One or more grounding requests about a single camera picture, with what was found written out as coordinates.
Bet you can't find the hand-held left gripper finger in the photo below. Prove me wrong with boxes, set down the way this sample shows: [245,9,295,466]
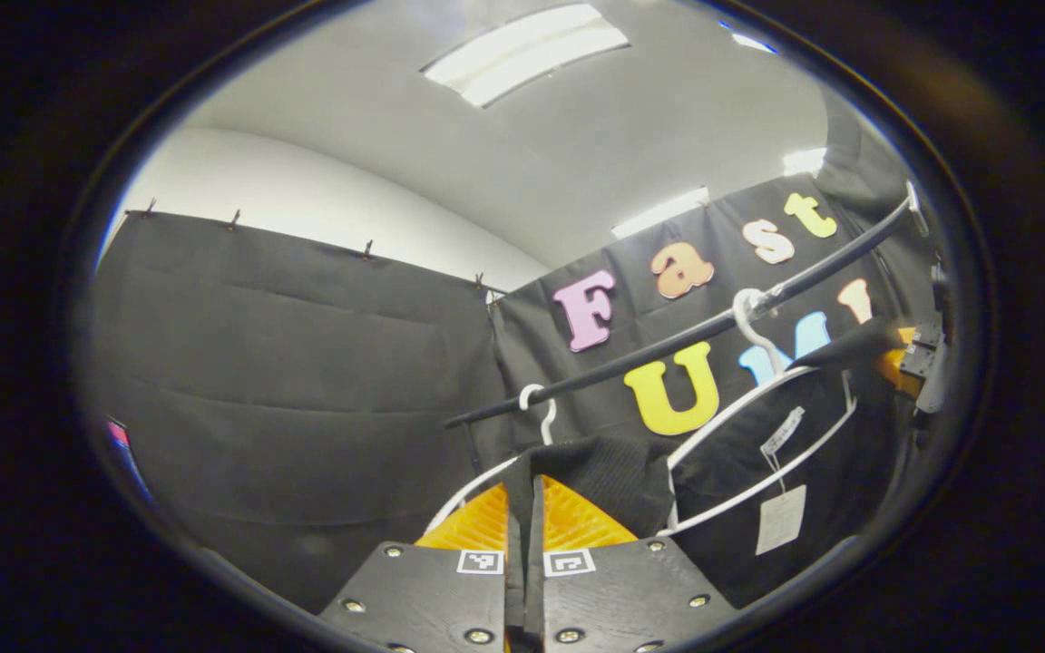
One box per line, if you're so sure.
[522,473,741,653]
[318,479,524,653]

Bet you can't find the black metal clothes rack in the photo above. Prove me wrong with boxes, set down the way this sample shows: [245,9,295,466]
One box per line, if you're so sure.
[444,181,930,429]

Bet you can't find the black backdrop cloth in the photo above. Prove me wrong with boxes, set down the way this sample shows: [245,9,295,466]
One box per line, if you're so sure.
[78,91,941,618]

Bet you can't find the row of small black clips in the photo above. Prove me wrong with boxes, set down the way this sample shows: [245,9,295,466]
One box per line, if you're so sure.
[140,198,510,300]

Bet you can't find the pink and blue object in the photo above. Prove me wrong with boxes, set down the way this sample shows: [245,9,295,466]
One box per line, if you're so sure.
[105,417,153,500]

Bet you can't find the white plastic hanger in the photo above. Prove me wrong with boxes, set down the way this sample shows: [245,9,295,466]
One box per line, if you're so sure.
[657,288,861,538]
[425,384,560,534]

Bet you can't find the black jacket with paper tag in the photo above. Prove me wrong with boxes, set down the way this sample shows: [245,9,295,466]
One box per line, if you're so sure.
[500,317,918,610]

